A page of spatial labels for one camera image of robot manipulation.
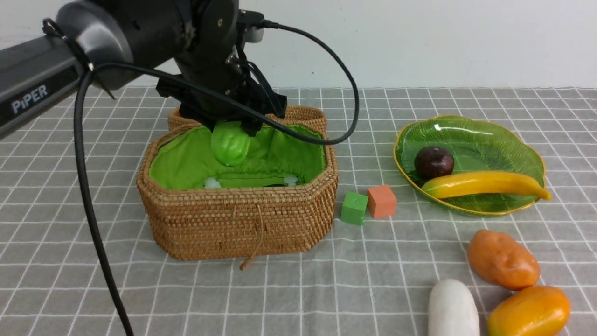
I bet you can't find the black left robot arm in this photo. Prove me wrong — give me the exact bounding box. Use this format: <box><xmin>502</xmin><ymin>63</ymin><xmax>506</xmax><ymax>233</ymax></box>
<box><xmin>0</xmin><ymin>0</ymin><xmax>287</xmax><ymax>137</ymax></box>

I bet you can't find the orange-brown potato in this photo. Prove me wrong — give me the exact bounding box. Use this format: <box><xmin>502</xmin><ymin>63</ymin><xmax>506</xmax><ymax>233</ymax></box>
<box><xmin>467</xmin><ymin>229</ymin><xmax>540</xmax><ymax>291</ymax></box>

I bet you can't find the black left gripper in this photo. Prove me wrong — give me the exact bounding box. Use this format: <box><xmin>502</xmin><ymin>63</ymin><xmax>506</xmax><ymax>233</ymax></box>
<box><xmin>156</xmin><ymin>49</ymin><xmax>288</xmax><ymax>137</ymax></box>

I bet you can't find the green glass leaf plate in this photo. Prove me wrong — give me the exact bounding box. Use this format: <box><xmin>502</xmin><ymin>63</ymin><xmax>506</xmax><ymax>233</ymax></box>
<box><xmin>394</xmin><ymin>115</ymin><xmax>547</xmax><ymax>217</ymax></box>

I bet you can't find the orange foam cube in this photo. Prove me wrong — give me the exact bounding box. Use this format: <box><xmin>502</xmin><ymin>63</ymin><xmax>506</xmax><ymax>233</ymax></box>
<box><xmin>367</xmin><ymin>184</ymin><xmax>397</xmax><ymax>218</ymax></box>

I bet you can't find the grey checkered tablecloth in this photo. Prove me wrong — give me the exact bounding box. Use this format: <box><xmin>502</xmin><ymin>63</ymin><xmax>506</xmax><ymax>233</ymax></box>
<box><xmin>0</xmin><ymin>87</ymin><xmax>597</xmax><ymax>336</ymax></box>

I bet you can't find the yellow banana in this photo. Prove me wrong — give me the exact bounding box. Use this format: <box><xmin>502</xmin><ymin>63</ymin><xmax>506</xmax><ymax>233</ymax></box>
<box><xmin>421</xmin><ymin>171</ymin><xmax>552</xmax><ymax>200</ymax></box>

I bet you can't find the dark purple plum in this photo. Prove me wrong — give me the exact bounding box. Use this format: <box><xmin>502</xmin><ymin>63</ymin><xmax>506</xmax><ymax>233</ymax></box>
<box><xmin>414</xmin><ymin>146</ymin><xmax>455</xmax><ymax>181</ymax></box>

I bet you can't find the green chayote vegetable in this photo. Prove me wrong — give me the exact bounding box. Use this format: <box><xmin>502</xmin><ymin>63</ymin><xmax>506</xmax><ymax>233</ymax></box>
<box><xmin>211</xmin><ymin>121</ymin><xmax>251</xmax><ymax>167</ymax></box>

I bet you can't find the black camera cable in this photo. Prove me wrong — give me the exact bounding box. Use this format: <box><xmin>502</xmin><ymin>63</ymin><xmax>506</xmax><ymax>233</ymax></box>
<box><xmin>42</xmin><ymin>18</ymin><xmax>360</xmax><ymax>336</ymax></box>

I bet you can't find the orange mango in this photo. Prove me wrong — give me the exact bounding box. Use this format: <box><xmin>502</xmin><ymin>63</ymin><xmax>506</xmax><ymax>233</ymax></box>
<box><xmin>487</xmin><ymin>286</ymin><xmax>571</xmax><ymax>336</ymax></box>

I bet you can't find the woven basket lid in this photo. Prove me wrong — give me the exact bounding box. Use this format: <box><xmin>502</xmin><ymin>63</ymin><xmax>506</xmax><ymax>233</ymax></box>
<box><xmin>167</xmin><ymin>105</ymin><xmax>327</xmax><ymax>133</ymax></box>

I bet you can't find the woven rattan basket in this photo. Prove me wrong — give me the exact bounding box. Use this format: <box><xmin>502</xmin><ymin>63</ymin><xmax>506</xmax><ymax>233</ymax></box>
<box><xmin>136</xmin><ymin>124</ymin><xmax>339</xmax><ymax>268</ymax></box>

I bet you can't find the green foam cube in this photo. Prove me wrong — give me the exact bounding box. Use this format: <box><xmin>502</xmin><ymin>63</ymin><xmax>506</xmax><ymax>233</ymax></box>
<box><xmin>340</xmin><ymin>191</ymin><xmax>369</xmax><ymax>226</ymax></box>

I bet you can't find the white radish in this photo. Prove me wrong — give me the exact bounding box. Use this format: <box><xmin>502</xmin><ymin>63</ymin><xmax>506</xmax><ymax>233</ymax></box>
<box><xmin>427</xmin><ymin>279</ymin><xmax>480</xmax><ymax>336</ymax></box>

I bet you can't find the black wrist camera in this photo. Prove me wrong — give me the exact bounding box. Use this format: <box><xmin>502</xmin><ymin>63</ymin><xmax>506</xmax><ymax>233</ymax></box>
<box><xmin>236</xmin><ymin>9</ymin><xmax>265</xmax><ymax>45</ymax></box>

